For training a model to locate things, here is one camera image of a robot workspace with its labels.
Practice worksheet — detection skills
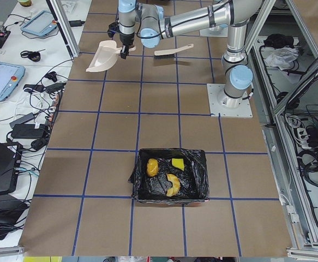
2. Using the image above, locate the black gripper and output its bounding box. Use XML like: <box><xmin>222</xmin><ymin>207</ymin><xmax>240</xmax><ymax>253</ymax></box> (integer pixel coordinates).
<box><xmin>119</xmin><ymin>33</ymin><xmax>134</xmax><ymax>59</ymax></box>

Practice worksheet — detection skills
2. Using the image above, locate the beige plastic dustpan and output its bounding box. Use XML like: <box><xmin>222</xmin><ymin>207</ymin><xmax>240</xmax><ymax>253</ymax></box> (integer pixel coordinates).
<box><xmin>86</xmin><ymin>40</ymin><xmax>136</xmax><ymax>72</ymax></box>

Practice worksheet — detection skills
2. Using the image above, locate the beige hand brush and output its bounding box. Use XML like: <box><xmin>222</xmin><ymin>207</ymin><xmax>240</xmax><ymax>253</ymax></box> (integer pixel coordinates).
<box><xmin>154</xmin><ymin>44</ymin><xmax>194</xmax><ymax>58</ymax></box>

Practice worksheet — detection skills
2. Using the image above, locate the yellow green sponge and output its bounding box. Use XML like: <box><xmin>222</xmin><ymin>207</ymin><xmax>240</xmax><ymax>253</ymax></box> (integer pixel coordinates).
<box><xmin>171</xmin><ymin>158</ymin><xmax>185</xmax><ymax>171</ymax></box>

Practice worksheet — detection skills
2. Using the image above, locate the croissant bread piece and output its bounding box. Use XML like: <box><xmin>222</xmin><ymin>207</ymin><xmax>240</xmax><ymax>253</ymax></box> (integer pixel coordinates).
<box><xmin>166</xmin><ymin>174</ymin><xmax>181</xmax><ymax>197</ymax></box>

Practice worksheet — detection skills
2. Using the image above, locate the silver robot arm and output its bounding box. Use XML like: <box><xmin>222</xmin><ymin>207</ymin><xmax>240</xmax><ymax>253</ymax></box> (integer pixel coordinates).
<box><xmin>116</xmin><ymin>1</ymin><xmax>262</xmax><ymax>108</ymax></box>

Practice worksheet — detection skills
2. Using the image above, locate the left bin black bag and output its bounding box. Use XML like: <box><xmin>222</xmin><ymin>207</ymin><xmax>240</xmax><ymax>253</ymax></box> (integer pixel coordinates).
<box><xmin>129</xmin><ymin>148</ymin><xmax>209</xmax><ymax>204</ymax></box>

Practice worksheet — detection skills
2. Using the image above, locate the blue teach pendant far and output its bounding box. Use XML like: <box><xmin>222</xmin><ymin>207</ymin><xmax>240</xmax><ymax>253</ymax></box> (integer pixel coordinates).
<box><xmin>21</xmin><ymin>10</ymin><xmax>57</xmax><ymax>38</ymax></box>

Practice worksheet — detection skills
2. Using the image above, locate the blue teach pendant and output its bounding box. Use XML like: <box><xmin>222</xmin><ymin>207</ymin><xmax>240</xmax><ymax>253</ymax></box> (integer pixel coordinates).
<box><xmin>21</xmin><ymin>10</ymin><xmax>57</xmax><ymax>38</ymax></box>
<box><xmin>0</xmin><ymin>62</ymin><xmax>26</xmax><ymax>102</ymax></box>

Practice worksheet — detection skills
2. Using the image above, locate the power strip with plugs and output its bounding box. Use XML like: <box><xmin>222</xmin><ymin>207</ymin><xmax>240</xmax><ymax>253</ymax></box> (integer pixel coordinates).
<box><xmin>45</xmin><ymin>90</ymin><xmax>64</xmax><ymax>130</ymax></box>

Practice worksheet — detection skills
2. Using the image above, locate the black power adapter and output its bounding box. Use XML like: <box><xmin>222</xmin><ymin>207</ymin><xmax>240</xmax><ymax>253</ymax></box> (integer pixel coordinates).
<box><xmin>11</xmin><ymin>123</ymin><xmax>50</xmax><ymax>139</ymax></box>

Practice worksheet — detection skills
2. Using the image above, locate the blue teach pendant near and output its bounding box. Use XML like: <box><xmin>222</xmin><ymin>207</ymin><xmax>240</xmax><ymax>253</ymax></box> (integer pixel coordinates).
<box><xmin>0</xmin><ymin>62</ymin><xmax>26</xmax><ymax>102</ymax></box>

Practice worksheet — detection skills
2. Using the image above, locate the white crumpled cloth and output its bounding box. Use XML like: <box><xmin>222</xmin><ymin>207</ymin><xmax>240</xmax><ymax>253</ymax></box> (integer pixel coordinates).
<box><xmin>265</xmin><ymin>47</ymin><xmax>299</xmax><ymax>70</ymax></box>

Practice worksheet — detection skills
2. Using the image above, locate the black laptop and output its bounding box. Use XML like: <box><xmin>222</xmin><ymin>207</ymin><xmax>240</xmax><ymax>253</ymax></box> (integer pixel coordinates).
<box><xmin>0</xmin><ymin>142</ymin><xmax>22</xmax><ymax>195</ymax></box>

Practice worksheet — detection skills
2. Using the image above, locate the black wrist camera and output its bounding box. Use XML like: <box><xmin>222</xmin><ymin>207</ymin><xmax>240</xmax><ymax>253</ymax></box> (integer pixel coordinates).
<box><xmin>107</xmin><ymin>21</ymin><xmax>119</xmax><ymax>38</ymax></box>

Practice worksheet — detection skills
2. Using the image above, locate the aluminium frame post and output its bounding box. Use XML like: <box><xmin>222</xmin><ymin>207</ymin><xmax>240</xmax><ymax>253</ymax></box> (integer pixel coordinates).
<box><xmin>46</xmin><ymin>0</ymin><xmax>80</xmax><ymax>59</ymax></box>

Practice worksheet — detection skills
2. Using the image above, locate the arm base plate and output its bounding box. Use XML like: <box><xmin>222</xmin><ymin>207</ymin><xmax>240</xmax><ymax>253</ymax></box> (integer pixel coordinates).
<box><xmin>207</xmin><ymin>84</ymin><xmax>253</xmax><ymax>118</ymax></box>
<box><xmin>199</xmin><ymin>25</ymin><xmax>228</xmax><ymax>38</ymax></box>

